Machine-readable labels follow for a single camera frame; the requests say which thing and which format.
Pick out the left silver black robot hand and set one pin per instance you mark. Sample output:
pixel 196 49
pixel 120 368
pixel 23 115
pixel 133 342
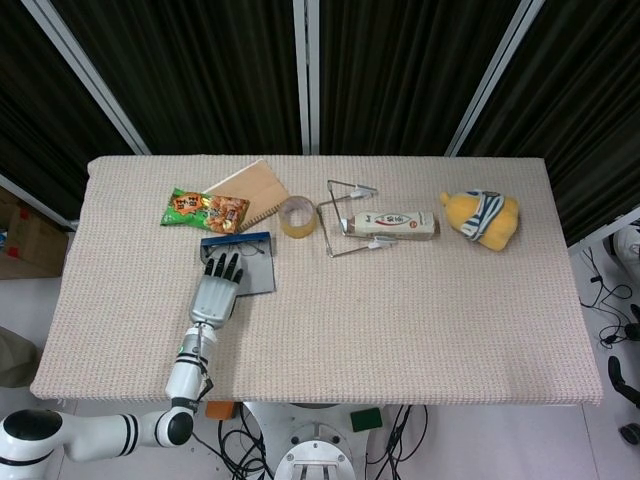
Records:
pixel 217 292

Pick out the grey pouch with blue edge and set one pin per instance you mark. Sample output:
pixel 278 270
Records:
pixel 257 270

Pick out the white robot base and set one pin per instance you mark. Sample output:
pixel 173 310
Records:
pixel 312 445

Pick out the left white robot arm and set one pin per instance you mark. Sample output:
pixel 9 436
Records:
pixel 125 410

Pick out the green orange snack bag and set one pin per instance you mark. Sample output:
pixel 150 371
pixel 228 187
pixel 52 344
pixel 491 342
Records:
pixel 202 215

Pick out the brown spiral notebook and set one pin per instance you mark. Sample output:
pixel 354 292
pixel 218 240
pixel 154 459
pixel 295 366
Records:
pixel 252 190

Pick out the clear tape roll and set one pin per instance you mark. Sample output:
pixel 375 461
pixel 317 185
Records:
pixel 297 216

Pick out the beige woven table cloth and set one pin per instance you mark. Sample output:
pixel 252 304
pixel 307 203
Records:
pixel 350 310

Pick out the white brown toothpaste box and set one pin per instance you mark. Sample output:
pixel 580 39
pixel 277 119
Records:
pixel 395 224

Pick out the cardboard box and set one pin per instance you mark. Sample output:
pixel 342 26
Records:
pixel 27 240

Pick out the black curtain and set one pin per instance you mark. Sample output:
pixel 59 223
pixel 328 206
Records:
pixel 185 75
pixel 400 75
pixel 580 115

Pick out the yellow plush toy striped cloth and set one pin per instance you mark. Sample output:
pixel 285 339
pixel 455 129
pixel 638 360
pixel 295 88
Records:
pixel 482 217

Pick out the black office chair base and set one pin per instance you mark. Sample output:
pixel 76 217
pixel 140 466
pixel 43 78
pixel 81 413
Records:
pixel 625 395

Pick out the grey metal frame post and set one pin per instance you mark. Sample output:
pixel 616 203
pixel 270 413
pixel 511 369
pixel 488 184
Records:
pixel 90 75
pixel 492 75
pixel 306 75

